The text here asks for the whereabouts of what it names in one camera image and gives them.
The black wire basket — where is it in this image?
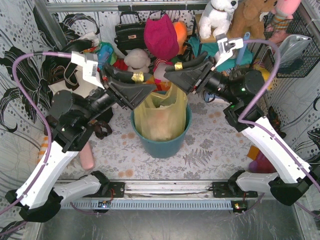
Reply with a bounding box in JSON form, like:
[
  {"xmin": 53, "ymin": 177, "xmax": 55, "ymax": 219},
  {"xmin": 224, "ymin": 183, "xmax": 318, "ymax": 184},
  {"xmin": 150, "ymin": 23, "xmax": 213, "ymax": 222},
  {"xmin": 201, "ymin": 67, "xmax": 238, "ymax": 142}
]
[{"xmin": 264, "ymin": 12, "xmax": 320, "ymax": 79}]

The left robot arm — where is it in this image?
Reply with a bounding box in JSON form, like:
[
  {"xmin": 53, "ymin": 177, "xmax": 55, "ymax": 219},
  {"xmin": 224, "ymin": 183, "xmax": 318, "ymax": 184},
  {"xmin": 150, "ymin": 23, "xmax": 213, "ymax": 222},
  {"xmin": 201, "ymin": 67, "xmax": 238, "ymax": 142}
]
[{"xmin": 5, "ymin": 64, "xmax": 156, "ymax": 223}]

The yellow trash bag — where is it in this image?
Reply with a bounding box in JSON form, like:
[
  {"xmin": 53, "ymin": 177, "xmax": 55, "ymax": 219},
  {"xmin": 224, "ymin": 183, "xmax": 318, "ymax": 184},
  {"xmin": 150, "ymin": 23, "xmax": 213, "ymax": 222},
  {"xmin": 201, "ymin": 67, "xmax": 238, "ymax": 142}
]
[{"xmin": 133, "ymin": 84, "xmax": 188, "ymax": 142}]

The blue handled mop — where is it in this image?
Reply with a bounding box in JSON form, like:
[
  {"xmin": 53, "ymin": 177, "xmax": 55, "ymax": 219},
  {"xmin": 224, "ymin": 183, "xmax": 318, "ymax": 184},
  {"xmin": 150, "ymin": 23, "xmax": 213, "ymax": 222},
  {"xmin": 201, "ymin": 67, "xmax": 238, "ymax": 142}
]
[{"xmin": 203, "ymin": 43, "xmax": 247, "ymax": 103}]

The magenta cloth bag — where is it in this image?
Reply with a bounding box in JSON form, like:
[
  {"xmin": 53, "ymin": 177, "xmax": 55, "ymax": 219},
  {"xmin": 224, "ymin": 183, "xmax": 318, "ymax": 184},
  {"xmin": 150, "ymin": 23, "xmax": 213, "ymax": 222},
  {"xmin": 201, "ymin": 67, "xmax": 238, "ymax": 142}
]
[{"xmin": 144, "ymin": 13, "xmax": 179, "ymax": 60}]

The pink white plush doll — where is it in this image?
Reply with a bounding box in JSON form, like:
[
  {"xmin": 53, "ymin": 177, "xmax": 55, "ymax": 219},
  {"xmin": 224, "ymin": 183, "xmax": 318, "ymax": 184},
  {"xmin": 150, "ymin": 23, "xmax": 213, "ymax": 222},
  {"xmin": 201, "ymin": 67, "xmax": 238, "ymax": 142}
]
[{"xmin": 153, "ymin": 58, "xmax": 173, "ymax": 84}]

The yellow plush duck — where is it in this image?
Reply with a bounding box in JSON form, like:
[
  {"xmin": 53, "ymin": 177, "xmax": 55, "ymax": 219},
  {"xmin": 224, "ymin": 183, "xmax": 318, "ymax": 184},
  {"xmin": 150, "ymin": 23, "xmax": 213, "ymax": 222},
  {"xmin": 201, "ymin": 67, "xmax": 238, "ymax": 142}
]
[{"xmin": 253, "ymin": 61, "xmax": 271, "ymax": 83}]

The brown patterned handbag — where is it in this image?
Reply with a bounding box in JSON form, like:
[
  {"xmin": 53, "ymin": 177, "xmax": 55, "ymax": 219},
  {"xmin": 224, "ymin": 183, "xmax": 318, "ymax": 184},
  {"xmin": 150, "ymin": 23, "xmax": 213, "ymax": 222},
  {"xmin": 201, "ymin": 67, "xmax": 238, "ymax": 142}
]
[{"xmin": 90, "ymin": 119, "xmax": 113, "ymax": 140}]

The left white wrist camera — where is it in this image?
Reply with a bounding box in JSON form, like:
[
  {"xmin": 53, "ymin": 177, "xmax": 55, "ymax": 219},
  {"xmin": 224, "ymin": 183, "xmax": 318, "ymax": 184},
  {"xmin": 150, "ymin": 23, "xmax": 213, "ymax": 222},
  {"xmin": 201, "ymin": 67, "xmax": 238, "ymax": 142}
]
[{"xmin": 71, "ymin": 51, "xmax": 104, "ymax": 89}]

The white plush dog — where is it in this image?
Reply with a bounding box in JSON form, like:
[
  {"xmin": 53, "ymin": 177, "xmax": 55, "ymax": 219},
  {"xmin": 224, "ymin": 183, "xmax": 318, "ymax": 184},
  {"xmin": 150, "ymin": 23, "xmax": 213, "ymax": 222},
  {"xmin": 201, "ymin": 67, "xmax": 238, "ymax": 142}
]
[{"xmin": 198, "ymin": 0, "xmax": 239, "ymax": 40}]

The rainbow striped cloth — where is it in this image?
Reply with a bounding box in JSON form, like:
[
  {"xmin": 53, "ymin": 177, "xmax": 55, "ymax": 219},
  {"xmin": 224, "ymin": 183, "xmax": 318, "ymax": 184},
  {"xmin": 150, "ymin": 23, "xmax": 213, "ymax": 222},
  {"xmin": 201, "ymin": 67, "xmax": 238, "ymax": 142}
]
[{"xmin": 145, "ymin": 75, "xmax": 172, "ymax": 92}]

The black leather handbag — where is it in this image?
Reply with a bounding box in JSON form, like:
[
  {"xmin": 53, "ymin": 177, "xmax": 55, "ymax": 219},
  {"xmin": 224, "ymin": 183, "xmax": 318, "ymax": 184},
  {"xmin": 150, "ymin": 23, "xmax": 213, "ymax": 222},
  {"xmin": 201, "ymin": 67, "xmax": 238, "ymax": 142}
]
[{"xmin": 114, "ymin": 11, "xmax": 147, "ymax": 56}]

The orange checkered cloth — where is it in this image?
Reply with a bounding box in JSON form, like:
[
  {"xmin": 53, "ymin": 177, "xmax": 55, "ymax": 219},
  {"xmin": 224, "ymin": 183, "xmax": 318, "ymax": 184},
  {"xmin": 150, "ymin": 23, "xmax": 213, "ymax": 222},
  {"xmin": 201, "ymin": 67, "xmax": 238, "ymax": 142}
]
[{"xmin": 37, "ymin": 136, "xmax": 49, "ymax": 163}]

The purple orange sock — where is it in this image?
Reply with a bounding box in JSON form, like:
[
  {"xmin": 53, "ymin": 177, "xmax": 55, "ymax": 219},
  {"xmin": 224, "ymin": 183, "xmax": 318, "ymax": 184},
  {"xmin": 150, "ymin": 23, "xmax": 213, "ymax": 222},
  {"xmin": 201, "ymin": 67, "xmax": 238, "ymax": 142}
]
[{"xmin": 247, "ymin": 145, "xmax": 276, "ymax": 174}]

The teal cloth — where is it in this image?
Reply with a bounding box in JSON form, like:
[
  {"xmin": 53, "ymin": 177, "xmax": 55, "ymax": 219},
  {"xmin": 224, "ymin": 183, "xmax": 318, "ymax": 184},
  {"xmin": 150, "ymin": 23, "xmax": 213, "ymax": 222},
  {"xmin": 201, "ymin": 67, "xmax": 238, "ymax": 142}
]
[{"xmin": 188, "ymin": 36, "xmax": 254, "ymax": 72}]

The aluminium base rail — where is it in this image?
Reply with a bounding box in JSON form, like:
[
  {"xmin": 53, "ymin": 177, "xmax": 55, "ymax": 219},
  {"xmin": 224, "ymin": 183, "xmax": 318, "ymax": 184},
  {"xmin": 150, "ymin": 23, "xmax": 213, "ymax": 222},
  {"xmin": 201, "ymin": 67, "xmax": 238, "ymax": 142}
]
[{"xmin": 57, "ymin": 178, "xmax": 273, "ymax": 200}]

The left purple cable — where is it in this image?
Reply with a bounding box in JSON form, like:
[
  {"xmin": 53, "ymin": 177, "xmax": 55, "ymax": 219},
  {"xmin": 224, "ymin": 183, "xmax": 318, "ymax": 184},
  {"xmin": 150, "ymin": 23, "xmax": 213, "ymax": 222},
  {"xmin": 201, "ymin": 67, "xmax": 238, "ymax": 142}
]
[{"xmin": 0, "ymin": 51, "xmax": 76, "ymax": 237}]

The silver foil pouch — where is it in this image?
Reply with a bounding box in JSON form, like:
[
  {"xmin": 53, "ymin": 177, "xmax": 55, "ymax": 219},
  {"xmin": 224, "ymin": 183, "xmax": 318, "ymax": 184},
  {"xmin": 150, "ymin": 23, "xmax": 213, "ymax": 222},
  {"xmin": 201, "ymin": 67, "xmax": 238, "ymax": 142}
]
[{"xmin": 278, "ymin": 34, "xmax": 312, "ymax": 64}]

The cream canvas tote bag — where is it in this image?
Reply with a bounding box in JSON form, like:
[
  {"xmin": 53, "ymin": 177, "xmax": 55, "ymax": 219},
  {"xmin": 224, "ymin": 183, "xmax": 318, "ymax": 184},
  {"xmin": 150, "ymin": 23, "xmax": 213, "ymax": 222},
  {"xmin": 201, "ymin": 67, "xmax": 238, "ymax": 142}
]
[{"xmin": 48, "ymin": 62, "xmax": 98, "ymax": 98}]

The pink case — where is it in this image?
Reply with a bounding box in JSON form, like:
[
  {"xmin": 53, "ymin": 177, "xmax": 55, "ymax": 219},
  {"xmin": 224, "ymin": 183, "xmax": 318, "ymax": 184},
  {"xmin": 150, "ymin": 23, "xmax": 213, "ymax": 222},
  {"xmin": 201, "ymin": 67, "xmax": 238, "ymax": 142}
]
[{"xmin": 79, "ymin": 141, "xmax": 95, "ymax": 171}]

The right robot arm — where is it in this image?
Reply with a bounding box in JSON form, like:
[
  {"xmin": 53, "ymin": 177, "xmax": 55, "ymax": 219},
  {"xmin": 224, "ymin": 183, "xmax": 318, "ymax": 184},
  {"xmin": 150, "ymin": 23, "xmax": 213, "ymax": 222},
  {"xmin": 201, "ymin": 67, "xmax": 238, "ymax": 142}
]
[{"xmin": 164, "ymin": 52, "xmax": 320, "ymax": 206}]

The cream plush lamb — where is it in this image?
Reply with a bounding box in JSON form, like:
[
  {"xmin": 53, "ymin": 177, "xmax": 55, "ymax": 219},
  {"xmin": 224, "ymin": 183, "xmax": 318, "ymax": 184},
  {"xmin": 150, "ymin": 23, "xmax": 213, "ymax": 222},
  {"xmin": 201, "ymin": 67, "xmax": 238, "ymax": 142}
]
[{"xmin": 124, "ymin": 48, "xmax": 151, "ymax": 73}]

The orange plush toy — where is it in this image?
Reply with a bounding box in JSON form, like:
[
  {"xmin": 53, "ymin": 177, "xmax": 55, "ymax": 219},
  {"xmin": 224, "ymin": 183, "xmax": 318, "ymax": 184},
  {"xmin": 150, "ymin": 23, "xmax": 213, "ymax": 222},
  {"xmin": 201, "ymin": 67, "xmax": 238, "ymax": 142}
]
[{"xmin": 173, "ymin": 21, "xmax": 188, "ymax": 55}]

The brown teddy bear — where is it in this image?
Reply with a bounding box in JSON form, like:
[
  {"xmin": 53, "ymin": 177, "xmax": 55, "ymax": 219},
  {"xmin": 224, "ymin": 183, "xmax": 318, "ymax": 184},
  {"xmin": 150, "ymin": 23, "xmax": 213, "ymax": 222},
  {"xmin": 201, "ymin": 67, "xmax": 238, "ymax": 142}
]
[{"xmin": 229, "ymin": 0, "xmax": 278, "ymax": 40}]

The red cloth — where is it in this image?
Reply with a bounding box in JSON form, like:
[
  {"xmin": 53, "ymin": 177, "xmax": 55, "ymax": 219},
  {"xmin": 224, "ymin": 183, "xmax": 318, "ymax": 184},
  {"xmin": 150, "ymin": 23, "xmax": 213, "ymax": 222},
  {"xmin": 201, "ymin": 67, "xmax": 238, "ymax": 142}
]
[{"xmin": 112, "ymin": 58, "xmax": 128, "ymax": 71}]

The pink plush toy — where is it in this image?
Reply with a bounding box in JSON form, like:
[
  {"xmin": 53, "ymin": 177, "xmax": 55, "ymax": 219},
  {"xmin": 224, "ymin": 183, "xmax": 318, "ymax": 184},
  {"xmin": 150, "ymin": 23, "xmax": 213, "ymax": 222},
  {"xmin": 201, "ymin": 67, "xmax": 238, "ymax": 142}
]
[{"xmin": 267, "ymin": 0, "xmax": 301, "ymax": 31}]

